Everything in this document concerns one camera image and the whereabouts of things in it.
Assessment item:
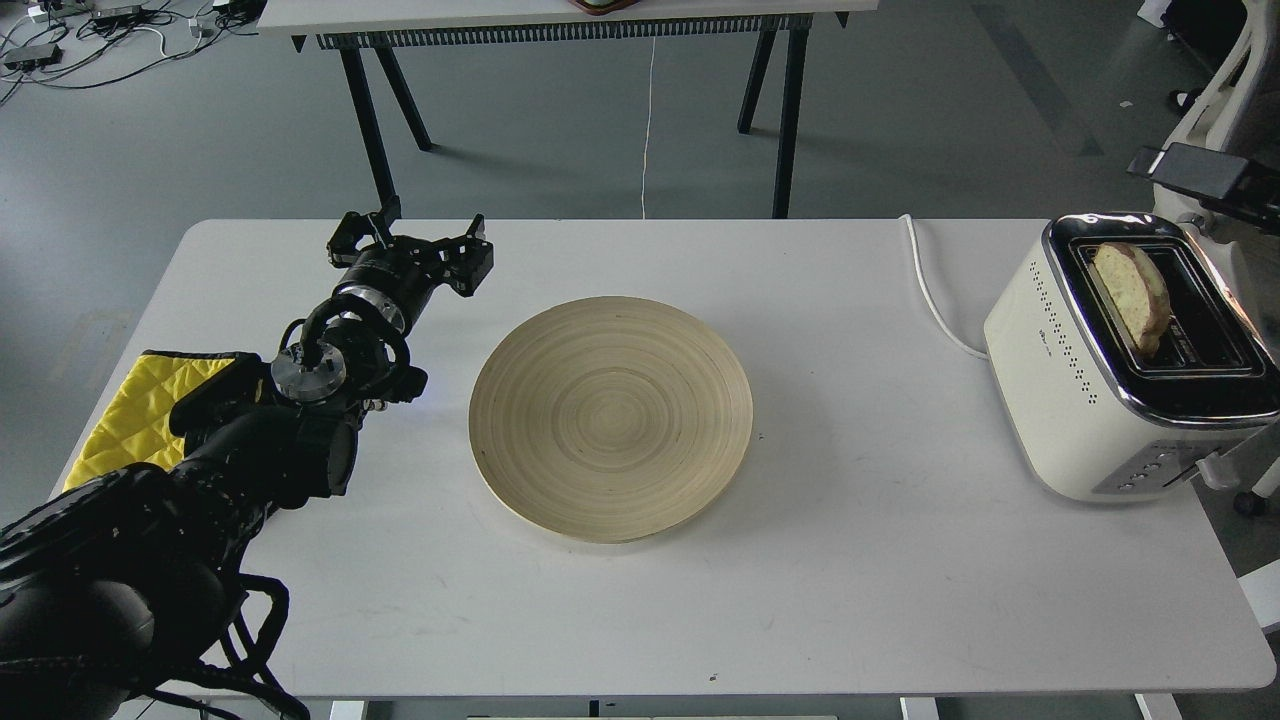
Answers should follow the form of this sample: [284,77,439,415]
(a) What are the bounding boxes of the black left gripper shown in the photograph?
[326,208,493,316]

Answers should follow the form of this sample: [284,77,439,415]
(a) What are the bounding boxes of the floor cables and power strips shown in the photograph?
[0,0,269,106]

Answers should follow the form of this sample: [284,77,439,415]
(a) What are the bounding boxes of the white toaster power cable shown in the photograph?
[899,214,993,363]

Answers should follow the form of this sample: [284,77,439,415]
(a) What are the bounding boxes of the round wooden plate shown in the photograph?
[468,296,754,544]

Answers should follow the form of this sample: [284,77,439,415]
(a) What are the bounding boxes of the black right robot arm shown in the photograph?
[1126,143,1279,234]

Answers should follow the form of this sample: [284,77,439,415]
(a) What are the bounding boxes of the yellow quilted cloth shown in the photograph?
[59,350,261,492]

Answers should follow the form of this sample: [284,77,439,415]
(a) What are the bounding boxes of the white background table black legs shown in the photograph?
[256,1,878,219]

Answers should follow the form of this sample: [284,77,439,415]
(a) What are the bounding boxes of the cream chrome toaster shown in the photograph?
[984,213,1277,503]

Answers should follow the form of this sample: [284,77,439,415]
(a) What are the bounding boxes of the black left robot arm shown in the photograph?
[3,197,494,719]

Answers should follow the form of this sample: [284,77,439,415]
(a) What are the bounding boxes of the thin white hanging cable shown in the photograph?
[640,36,658,220]

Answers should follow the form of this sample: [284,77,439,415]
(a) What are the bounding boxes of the slice of bread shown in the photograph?
[1092,241,1172,360]

